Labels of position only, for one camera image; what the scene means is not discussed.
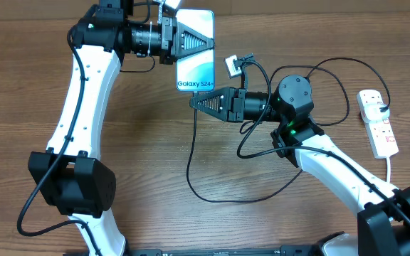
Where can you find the blue screen Galaxy smartphone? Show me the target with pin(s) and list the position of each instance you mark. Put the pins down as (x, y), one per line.
(196, 73)

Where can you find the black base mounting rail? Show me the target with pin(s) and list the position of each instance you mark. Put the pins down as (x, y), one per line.
(284, 250)

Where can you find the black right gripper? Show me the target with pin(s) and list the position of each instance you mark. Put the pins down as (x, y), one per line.
(225, 110)

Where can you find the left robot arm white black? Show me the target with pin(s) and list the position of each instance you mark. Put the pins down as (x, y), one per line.
(69, 173)

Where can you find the white charger plug adapter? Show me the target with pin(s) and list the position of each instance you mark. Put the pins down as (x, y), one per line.
(375, 112)

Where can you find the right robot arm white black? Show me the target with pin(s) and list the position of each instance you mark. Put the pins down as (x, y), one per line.
(381, 209)

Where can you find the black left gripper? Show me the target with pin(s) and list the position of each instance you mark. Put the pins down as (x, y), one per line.
(173, 47)

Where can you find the white power strip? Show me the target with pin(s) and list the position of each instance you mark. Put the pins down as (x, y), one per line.
(380, 134)

